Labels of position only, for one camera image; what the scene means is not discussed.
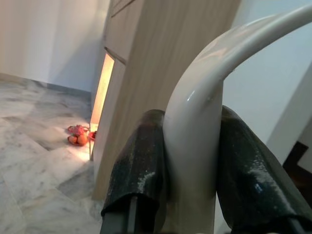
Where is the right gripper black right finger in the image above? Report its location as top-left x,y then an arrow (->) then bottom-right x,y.
216,104 -> 312,234

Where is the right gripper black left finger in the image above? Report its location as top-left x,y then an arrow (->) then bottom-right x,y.
99,109 -> 172,234

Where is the beige dustpan with white handle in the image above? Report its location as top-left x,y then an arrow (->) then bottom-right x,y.
162,3 -> 312,234

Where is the light wooden cabinet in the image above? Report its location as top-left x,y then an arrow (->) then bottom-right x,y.
89,0 -> 242,234

